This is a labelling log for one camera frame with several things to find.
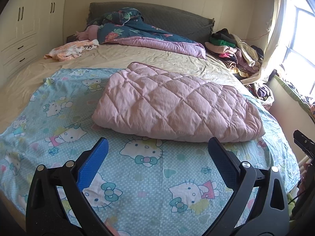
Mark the cream window curtain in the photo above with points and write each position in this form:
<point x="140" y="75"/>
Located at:
<point x="279" y="8"/>

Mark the cream wardrobe with drawers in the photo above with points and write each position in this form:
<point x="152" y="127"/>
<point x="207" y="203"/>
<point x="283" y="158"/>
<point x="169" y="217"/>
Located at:
<point x="30" y="29"/>

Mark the pink quilted jacket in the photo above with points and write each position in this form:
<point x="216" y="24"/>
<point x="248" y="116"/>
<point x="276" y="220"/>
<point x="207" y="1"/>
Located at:
<point x="147" y="101"/>

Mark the pink pillow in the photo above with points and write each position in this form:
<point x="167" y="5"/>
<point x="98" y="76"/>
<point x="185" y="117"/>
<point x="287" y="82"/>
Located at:
<point x="89" y="34"/>

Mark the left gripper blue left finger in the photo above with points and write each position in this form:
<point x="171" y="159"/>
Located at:
<point x="92" y="161"/>

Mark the green window sill cover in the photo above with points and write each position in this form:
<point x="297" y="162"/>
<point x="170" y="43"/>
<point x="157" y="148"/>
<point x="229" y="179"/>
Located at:
<point x="304" y="101"/>

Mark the orange white small cloth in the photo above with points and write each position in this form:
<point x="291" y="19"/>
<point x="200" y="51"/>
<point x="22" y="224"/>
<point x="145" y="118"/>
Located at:
<point x="71" y="50"/>

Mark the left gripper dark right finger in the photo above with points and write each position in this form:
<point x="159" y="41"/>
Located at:
<point x="225" y="162"/>

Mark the teal floral purple comforter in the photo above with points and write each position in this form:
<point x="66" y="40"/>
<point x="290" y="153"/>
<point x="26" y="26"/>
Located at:
<point x="126" y="27"/>

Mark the pile of mixed clothes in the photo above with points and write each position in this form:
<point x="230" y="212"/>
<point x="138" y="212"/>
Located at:
<point x="241" y="59"/>

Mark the bag of clothes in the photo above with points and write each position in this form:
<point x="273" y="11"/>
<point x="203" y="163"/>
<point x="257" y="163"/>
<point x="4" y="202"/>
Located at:
<point x="263" y="93"/>

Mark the dark green headboard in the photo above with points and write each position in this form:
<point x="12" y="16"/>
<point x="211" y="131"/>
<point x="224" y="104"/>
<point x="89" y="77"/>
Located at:
<point x="176" y="21"/>

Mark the blue hello kitty sheet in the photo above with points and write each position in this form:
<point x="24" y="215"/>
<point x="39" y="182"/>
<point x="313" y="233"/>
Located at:
<point x="144" y="186"/>

